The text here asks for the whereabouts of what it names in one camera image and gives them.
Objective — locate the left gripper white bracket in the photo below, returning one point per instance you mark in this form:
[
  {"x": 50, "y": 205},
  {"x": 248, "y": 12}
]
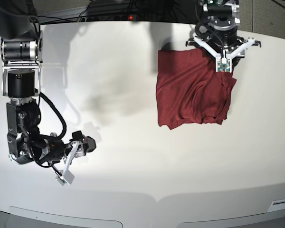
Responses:
[{"x": 224, "y": 58}]

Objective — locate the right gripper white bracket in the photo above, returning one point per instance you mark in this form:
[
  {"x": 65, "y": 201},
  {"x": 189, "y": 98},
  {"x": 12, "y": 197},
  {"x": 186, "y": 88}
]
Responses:
[{"x": 80, "y": 146}]

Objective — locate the dark red long-sleeve shirt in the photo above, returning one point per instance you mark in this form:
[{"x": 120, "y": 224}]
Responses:
[{"x": 189, "y": 90}]

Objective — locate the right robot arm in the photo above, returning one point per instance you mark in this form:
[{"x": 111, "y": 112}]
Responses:
[{"x": 21, "y": 43}]

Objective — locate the black power strip red light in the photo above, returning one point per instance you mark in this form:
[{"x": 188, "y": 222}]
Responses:
[{"x": 117, "y": 17}]

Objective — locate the white label plate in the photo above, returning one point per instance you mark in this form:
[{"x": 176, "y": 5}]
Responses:
[{"x": 277, "y": 205}]

